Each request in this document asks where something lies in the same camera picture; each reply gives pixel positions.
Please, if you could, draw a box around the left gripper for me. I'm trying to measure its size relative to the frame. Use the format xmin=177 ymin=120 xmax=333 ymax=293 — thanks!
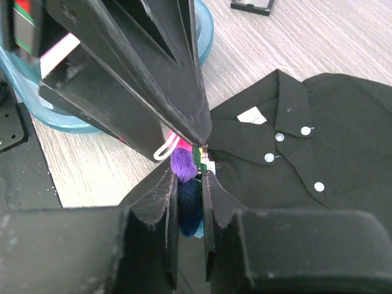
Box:
xmin=1 ymin=0 xmax=52 ymax=66

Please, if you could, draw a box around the rainbow flower brooch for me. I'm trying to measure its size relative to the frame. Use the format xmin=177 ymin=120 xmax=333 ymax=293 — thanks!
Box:
xmin=154 ymin=130 xmax=215 ymax=239

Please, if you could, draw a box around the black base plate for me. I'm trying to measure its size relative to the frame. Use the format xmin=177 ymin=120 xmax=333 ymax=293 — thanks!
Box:
xmin=0 ymin=79 xmax=64 ymax=212

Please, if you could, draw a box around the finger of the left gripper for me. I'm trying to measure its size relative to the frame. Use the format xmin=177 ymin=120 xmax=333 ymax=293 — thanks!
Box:
xmin=102 ymin=1 xmax=212 ymax=146
xmin=39 ymin=46 xmax=164 ymax=160

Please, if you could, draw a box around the black button shirt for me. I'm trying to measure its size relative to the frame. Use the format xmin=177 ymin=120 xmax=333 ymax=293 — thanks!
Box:
xmin=118 ymin=69 xmax=392 ymax=294

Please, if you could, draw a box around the black folding mirror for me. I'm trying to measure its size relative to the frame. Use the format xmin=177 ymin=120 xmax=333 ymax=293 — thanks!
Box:
xmin=230 ymin=0 xmax=274 ymax=17

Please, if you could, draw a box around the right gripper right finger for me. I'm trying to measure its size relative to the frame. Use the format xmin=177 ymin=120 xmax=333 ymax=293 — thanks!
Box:
xmin=202 ymin=171 xmax=391 ymax=293

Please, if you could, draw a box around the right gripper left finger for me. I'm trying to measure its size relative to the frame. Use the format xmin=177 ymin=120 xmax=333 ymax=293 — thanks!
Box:
xmin=1 ymin=170 xmax=179 ymax=293

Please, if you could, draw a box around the blue plastic bin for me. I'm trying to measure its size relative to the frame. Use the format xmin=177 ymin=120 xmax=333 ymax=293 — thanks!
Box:
xmin=1 ymin=1 xmax=211 ymax=145

